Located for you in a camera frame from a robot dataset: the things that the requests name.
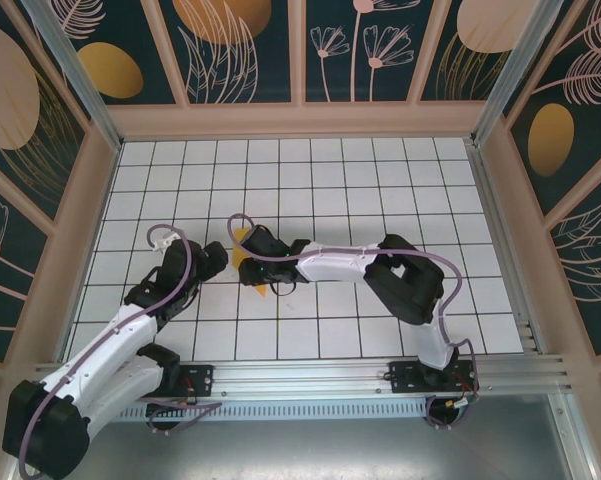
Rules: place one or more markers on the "yellow paper sheet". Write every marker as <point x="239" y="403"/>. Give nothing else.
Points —
<point x="239" y="255"/>

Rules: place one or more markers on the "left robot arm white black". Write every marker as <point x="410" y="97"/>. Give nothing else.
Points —
<point x="105" y="340"/>

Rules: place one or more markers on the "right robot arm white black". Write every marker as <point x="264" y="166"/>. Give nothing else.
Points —
<point x="335" y="265"/>

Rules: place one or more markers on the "grey metal sheet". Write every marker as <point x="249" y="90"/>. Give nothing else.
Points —
<point x="300" y="450"/>

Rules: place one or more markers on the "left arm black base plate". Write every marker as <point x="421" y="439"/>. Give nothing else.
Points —
<point x="200" y="375"/>

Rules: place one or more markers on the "aluminium mounting rail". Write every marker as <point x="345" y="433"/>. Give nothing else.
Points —
<point x="300" y="375"/>

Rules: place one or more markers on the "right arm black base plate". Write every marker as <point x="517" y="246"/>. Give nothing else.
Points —
<point x="405" y="375"/>

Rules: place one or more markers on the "aluminium side rail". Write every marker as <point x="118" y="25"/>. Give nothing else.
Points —
<point x="502" y="235"/>

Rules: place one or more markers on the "aluminium corner post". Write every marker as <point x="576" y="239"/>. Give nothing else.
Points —
<point x="517" y="60"/>
<point x="69" y="55"/>

